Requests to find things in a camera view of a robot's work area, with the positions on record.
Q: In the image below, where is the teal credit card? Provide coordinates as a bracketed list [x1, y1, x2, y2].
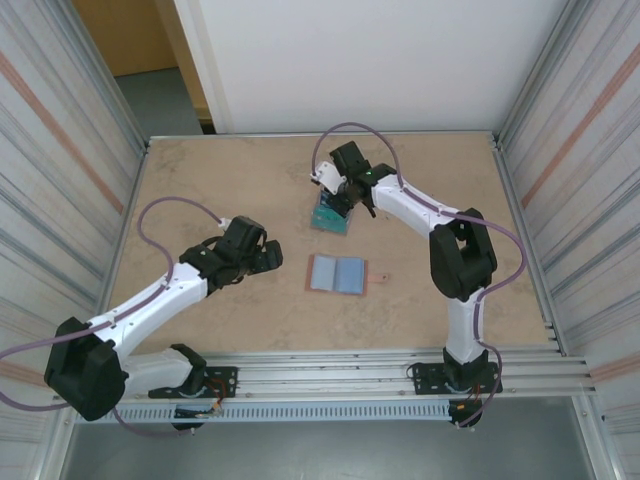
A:
[310, 207, 351, 231]

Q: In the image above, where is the grey slotted cable duct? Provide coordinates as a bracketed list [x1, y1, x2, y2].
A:
[73, 402, 451, 425]

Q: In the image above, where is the clear acrylic card stand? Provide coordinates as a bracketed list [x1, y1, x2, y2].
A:
[308, 189, 357, 237]

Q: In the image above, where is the wooden door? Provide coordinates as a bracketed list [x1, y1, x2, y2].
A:
[73, 0, 214, 124]

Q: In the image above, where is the black base connector block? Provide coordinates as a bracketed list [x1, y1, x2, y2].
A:
[448, 398, 485, 430]
[170, 405, 224, 432]

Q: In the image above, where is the aluminium rail frame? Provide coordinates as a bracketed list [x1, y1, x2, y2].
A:
[58, 349, 599, 401]

